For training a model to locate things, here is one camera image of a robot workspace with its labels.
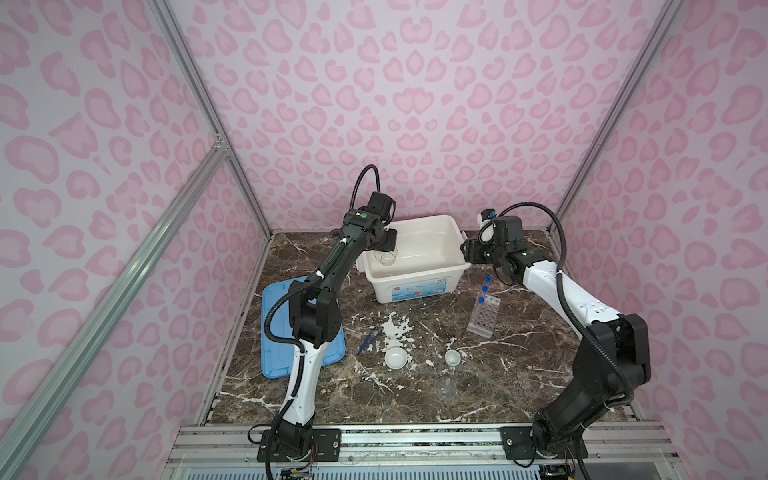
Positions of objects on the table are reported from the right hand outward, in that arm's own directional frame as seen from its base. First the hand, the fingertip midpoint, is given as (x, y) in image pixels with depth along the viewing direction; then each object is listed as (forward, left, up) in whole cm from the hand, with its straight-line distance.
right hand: (472, 242), depth 88 cm
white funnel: (-27, +22, -19) cm, 40 cm away
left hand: (+5, +25, -3) cm, 26 cm away
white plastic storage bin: (+8, +11, -20) cm, 24 cm away
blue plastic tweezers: (-23, +31, -20) cm, 43 cm away
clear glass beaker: (+2, +26, -10) cm, 28 cm away
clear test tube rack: (-13, -5, -20) cm, 25 cm away
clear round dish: (-35, +8, -21) cm, 42 cm away
